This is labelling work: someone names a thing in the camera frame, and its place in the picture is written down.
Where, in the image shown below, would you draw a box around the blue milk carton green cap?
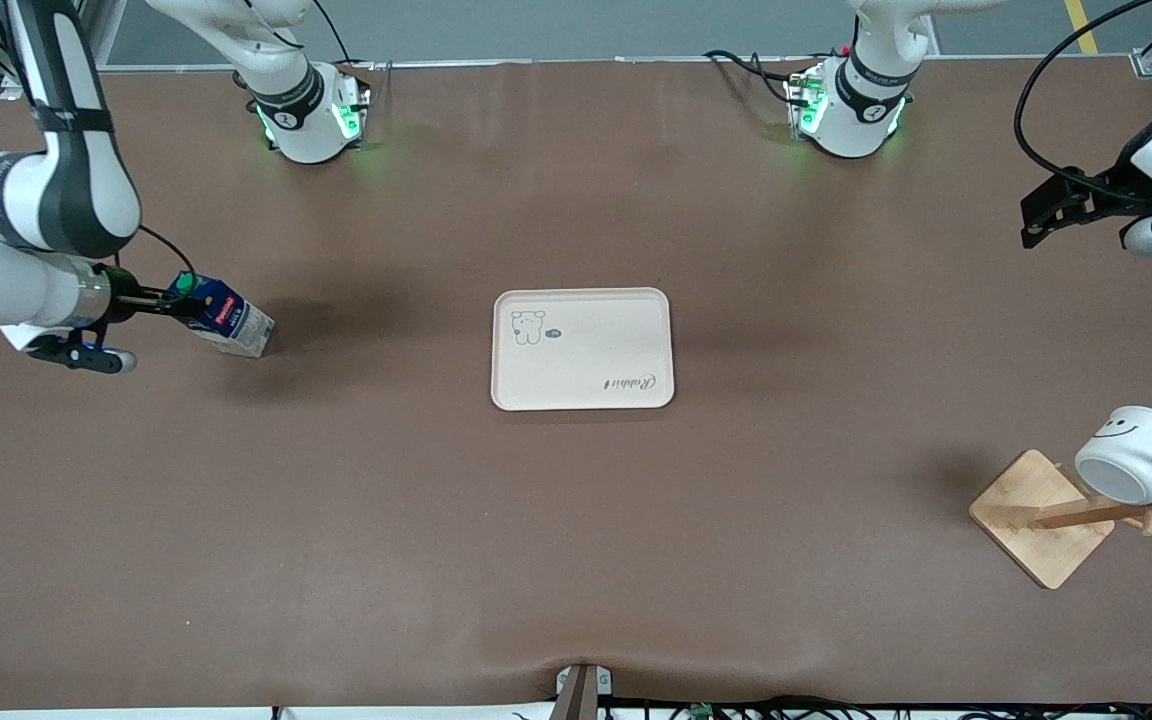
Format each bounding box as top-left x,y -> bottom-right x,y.
168,272 -> 275,359

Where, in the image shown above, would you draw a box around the white smiley cup black handle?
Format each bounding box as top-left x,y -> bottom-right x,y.
1074,405 -> 1152,506

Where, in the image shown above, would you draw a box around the wooden cup rack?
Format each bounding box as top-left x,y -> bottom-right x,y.
968,436 -> 1152,591

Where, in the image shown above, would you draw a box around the beige plastic tray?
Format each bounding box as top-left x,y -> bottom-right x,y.
491,287 -> 677,412

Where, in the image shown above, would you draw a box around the black right arm gripper cable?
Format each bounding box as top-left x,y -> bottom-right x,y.
136,225 -> 198,293

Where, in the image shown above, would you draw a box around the black arm gripper cable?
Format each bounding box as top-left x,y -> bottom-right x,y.
136,225 -> 198,293
1013,0 -> 1152,183

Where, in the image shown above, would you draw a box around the black left arm gripper cable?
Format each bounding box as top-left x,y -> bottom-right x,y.
1013,0 -> 1152,183

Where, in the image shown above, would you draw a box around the black right base cable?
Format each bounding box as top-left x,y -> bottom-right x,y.
308,0 -> 393,101

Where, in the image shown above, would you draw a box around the black left base cables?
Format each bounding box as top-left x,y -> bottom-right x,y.
704,48 -> 803,109

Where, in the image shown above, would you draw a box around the grey table edge bracket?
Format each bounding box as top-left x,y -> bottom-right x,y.
555,663 -> 614,720

